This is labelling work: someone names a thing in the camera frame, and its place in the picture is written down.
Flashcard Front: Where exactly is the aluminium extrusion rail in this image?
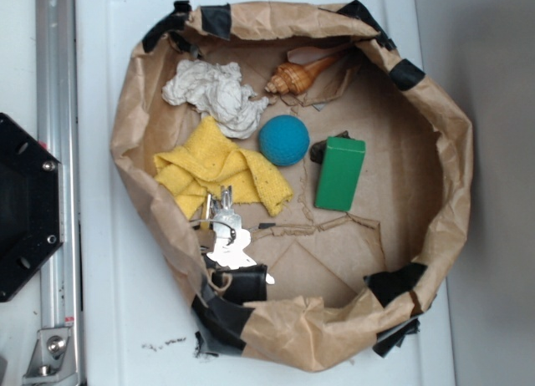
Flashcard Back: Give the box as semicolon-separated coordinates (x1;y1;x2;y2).
28;0;86;385

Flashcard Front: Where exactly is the brown spiral seashell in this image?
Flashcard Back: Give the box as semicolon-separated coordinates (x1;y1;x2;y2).
264;50;345;95

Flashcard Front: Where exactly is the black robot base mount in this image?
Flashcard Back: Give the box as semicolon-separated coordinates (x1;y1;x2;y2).
1;114;63;302

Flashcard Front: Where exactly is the blue foam ball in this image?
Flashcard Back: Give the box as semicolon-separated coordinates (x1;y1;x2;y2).
258;115;310;166

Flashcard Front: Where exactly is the brown paper bag bin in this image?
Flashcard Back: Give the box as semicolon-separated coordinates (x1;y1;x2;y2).
110;2;473;372

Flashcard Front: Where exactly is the black binder clip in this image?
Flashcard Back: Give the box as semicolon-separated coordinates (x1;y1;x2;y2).
204;257;268;305

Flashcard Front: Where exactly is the crumpled white paper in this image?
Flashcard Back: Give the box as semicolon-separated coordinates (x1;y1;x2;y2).
162;60;269;140

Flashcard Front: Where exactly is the green rectangular block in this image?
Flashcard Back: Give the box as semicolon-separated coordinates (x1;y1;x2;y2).
314;137;366;211

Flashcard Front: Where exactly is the small dark olive object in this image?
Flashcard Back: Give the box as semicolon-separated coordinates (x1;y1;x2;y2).
309;130;350;164

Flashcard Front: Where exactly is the white plastic tray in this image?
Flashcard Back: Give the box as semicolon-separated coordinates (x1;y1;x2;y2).
75;0;455;385

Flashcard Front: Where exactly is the yellow cloth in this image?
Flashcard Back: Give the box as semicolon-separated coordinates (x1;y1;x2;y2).
154;116;293;219

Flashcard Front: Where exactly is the silver key bunch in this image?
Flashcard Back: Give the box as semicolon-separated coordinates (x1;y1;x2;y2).
191;185;257;270

